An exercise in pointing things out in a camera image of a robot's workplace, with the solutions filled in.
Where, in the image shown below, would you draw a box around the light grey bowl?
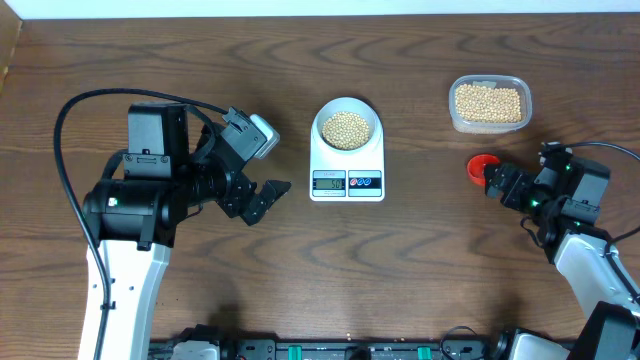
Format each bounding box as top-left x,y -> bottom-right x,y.
311,97 -> 382,154

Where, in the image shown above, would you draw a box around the pile of soybeans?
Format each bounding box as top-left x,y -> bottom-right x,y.
454,84 -> 522,123

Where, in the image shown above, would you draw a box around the clear plastic container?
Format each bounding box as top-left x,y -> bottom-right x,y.
448,75 -> 533,135

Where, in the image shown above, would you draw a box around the soybeans in grey bowl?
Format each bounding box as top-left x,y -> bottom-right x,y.
321,111 -> 371,151

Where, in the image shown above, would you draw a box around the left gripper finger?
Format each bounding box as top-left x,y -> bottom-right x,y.
240,194 -> 274,226
259,180 -> 291,205

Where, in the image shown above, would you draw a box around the white digital kitchen scale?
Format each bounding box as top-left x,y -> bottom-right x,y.
309,127 -> 386,202

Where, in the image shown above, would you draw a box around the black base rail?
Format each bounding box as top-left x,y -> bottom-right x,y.
147,325 -> 508,360

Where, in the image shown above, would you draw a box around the red plastic scoop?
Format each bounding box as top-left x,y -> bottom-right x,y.
466,154 -> 501,186

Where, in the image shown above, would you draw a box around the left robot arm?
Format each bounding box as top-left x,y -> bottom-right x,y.
78,102 -> 291,359

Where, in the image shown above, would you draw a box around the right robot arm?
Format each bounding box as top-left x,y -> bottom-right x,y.
483,149 -> 639,359

